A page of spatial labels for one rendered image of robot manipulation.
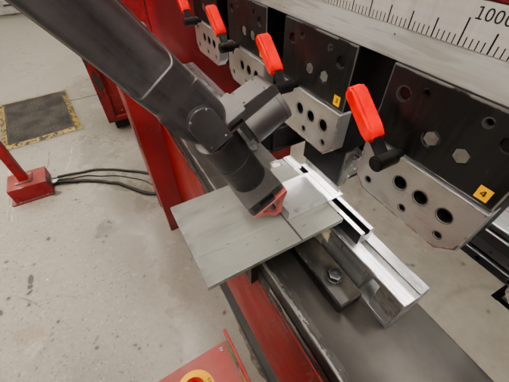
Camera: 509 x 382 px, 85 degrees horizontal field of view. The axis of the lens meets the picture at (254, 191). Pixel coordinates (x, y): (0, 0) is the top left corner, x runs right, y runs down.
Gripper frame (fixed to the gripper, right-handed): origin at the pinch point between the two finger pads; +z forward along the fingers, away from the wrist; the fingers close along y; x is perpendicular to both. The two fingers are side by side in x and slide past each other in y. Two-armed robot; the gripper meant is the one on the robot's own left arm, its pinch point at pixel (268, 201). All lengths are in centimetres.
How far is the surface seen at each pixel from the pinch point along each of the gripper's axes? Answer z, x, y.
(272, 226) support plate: 0.2, 2.3, -4.4
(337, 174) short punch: 0.1, -12.1, -4.8
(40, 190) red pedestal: 48, 114, 156
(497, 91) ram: -21.1, -19.7, -20.1
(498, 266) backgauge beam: 25.1, -26.0, -28.2
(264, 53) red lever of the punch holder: -18.4, -13.7, 8.6
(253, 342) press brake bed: 85, 45, 5
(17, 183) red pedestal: 37, 119, 161
